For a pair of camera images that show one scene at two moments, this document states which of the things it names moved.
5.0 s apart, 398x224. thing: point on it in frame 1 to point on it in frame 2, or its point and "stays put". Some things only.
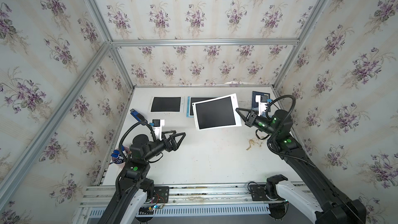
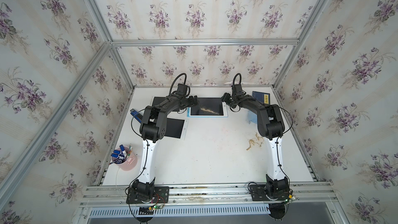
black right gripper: [249, 121] to [224, 98]
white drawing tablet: [217, 112] to [176, 127]
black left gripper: [171, 140] to [190, 103]
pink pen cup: [116, 157] stays put
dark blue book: [255, 105] stays put
